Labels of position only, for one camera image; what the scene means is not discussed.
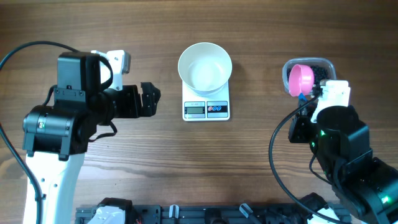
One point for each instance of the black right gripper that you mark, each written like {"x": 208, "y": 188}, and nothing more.
{"x": 300, "y": 122}

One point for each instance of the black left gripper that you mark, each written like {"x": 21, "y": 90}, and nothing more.
{"x": 136, "y": 109}

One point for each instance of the pink scoop with blue handle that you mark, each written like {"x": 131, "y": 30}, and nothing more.
{"x": 301, "y": 80}

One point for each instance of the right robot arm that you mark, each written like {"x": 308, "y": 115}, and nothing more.
{"x": 365, "y": 185}

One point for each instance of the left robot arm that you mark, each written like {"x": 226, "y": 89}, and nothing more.
{"x": 56, "y": 137}

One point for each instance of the white bowl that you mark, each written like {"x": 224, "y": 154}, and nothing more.
{"x": 205, "y": 67}

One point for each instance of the white digital kitchen scale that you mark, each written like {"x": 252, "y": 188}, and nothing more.
{"x": 213, "y": 106}

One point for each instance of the clear plastic container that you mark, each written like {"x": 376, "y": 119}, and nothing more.
{"x": 310, "y": 61}

